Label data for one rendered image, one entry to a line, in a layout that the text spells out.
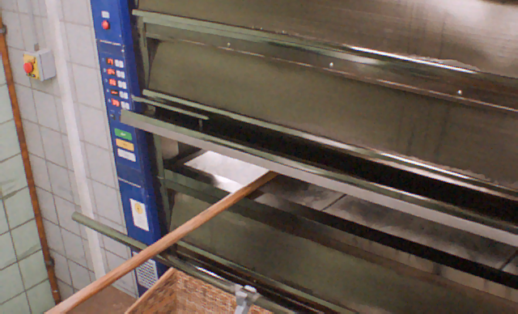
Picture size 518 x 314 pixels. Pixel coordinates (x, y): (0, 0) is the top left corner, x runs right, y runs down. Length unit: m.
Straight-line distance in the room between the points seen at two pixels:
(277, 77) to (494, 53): 0.70
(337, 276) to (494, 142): 0.71
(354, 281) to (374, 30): 0.75
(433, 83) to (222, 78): 0.71
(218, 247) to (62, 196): 0.91
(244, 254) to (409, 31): 1.01
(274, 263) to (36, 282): 1.49
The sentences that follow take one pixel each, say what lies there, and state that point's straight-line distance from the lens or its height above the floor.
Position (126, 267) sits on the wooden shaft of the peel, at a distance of 2.25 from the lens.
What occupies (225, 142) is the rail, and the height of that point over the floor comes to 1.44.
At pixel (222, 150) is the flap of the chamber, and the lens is 2.32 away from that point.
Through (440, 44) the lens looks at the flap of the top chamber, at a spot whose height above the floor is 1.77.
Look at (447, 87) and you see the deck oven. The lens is 1.98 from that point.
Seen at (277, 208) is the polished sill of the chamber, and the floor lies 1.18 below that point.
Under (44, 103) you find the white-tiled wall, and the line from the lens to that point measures 3.28.
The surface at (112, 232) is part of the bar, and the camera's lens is 2.49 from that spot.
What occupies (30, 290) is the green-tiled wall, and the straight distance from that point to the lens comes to 3.79.
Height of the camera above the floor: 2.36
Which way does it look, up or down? 24 degrees down
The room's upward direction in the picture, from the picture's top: 5 degrees counter-clockwise
